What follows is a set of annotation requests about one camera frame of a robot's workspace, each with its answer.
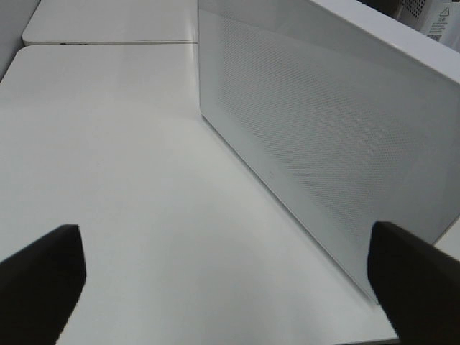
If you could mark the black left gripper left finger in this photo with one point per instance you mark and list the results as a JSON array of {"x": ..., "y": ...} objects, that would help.
[{"x": 41, "y": 285}]

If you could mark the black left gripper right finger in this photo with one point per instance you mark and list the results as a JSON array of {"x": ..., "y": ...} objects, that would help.
[{"x": 416, "y": 284}]

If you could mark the white microwave door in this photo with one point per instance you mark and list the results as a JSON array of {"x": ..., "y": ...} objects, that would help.
[{"x": 346, "y": 115}]

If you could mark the white microwave oven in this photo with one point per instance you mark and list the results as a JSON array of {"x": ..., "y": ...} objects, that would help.
[{"x": 438, "y": 20}]

